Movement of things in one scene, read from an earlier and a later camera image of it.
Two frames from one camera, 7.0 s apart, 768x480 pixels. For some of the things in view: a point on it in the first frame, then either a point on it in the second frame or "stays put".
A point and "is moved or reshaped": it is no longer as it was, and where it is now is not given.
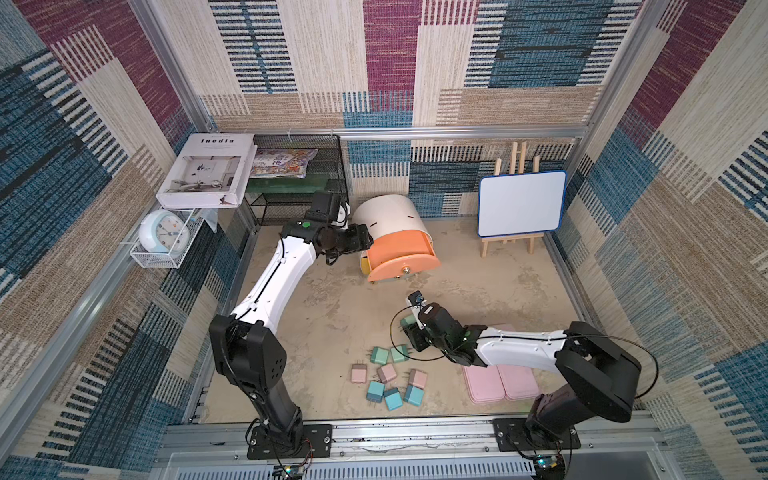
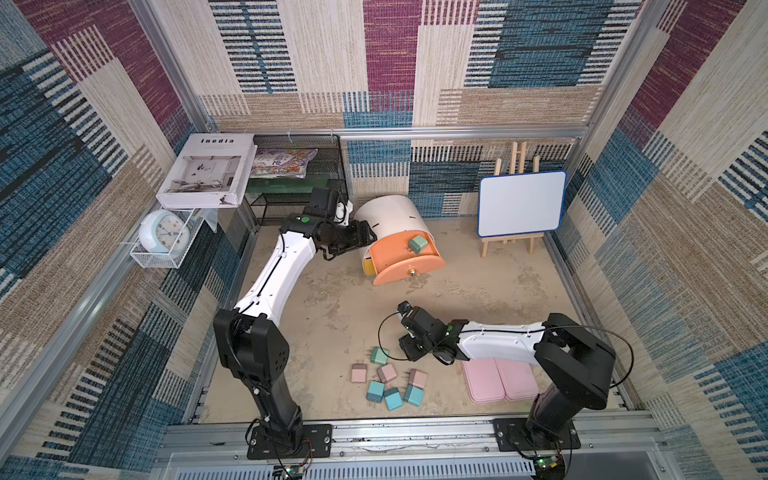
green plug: [408, 320] is moved or reshaped
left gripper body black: [347, 240] stays put
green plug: [379, 355] stays put
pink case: [500, 382] stays put
